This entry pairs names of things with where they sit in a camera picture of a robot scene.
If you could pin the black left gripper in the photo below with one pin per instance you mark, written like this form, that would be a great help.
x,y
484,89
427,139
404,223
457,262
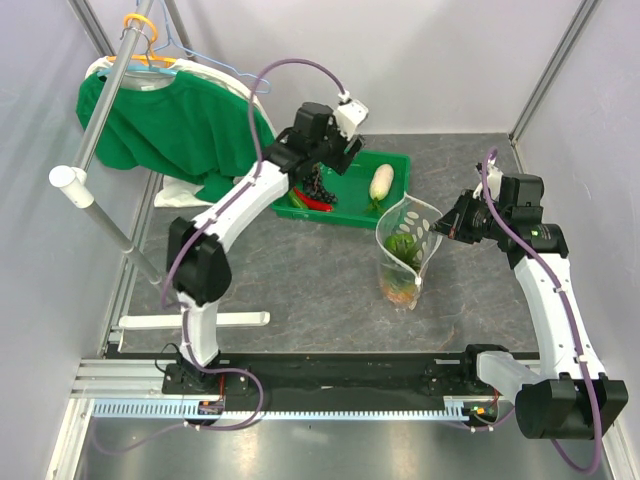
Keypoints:
x,y
340,163

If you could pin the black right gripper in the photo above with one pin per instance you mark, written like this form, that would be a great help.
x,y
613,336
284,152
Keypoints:
x,y
454,222

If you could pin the clear dotted zip top bag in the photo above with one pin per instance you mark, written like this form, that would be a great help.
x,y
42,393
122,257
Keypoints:
x,y
413,216

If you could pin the green bell pepper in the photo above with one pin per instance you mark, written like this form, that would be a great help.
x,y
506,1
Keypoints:
x,y
401,245

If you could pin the orange carrot with green leaves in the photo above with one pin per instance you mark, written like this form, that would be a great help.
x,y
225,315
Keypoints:
x,y
400,277

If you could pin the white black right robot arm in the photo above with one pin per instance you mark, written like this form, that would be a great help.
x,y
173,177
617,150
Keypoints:
x,y
570,396

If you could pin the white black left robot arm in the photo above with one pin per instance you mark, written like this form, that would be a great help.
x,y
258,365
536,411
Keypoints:
x,y
197,264

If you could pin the dark purple grape bunch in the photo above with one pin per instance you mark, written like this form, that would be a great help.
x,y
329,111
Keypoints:
x,y
313,187

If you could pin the green plastic tray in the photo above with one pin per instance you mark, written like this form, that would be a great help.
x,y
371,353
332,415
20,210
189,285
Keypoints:
x,y
352,191

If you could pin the white radish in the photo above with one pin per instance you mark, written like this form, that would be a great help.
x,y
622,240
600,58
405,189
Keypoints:
x,y
381,182

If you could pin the red chili pepper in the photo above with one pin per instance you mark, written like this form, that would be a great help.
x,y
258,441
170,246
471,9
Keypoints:
x,y
311,203

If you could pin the green chili pepper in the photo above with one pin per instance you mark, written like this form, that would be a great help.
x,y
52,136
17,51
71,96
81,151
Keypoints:
x,y
295,200

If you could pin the green t-shirt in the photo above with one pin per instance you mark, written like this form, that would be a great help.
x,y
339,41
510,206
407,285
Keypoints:
x,y
190,129

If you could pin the white t-shirt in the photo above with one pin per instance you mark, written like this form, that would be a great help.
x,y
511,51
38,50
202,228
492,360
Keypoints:
x,y
176,192

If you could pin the silver clothes rack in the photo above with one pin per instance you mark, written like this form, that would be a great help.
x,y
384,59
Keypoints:
x,y
97,93

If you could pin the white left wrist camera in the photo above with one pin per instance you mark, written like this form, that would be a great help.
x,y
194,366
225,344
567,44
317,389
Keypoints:
x,y
349,115

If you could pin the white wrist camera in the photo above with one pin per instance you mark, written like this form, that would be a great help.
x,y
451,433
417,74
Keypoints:
x,y
494,179
349,115

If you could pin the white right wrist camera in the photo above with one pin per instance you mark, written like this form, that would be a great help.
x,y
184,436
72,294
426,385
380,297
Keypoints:
x,y
494,179

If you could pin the blue wire hanger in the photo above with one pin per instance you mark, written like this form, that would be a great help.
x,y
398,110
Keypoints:
x,y
220,65

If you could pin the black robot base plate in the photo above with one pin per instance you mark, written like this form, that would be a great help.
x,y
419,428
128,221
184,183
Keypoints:
x,y
434,374

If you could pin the white slotted cable duct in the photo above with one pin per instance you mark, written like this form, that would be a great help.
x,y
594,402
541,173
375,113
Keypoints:
x,y
196,409

